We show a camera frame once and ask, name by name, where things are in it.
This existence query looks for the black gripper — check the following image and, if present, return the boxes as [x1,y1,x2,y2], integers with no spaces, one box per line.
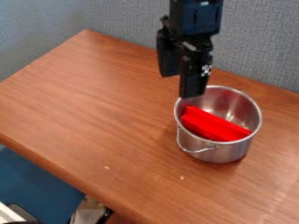
[156,0,224,99]

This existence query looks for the stainless steel pot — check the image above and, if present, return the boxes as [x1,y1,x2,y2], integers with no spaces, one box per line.
[174,85,262,164]

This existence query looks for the red plastic block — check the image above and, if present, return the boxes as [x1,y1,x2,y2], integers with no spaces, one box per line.
[182,106,252,142]

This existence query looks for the white and black floor object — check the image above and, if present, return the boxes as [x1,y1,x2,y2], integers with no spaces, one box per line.
[0,202,40,224]

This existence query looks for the grey table leg bracket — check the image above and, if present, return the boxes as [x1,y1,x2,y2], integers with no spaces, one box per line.
[68,195,114,224]

